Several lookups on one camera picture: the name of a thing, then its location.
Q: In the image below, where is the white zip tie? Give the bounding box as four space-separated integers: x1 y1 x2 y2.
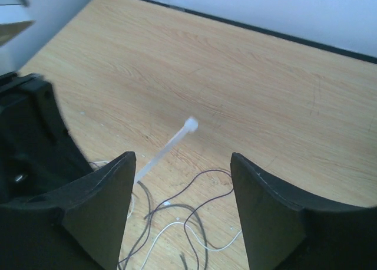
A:
134 117 199 185

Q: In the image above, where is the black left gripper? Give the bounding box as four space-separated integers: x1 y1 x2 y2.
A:
1 72 92 203

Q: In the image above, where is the white wire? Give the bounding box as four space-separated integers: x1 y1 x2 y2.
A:
88 160 244 270

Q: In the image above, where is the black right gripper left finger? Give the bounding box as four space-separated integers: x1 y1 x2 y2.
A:
1 152 136 269

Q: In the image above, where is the purple wire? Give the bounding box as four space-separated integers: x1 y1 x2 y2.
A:
117 169 235 270

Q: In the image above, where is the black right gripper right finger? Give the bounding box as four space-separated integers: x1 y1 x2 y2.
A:
230 153 376 269

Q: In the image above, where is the grey wire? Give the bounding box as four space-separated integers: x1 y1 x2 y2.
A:
117 181 210 270

